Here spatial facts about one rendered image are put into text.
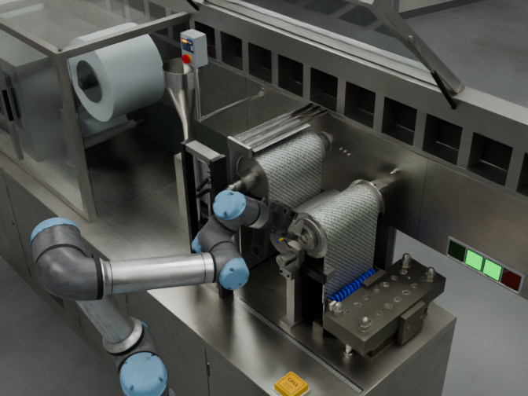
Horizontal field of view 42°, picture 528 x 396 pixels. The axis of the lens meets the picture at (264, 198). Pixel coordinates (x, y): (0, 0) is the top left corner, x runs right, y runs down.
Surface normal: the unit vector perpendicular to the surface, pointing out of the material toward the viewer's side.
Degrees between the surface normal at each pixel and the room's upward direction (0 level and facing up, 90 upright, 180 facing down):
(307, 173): 92
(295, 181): 92
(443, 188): 90
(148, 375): 8
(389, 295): 0
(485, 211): 90
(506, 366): 0
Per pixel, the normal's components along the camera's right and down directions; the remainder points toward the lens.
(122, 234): -0.01, -0.83
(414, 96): -0.73, 0.40
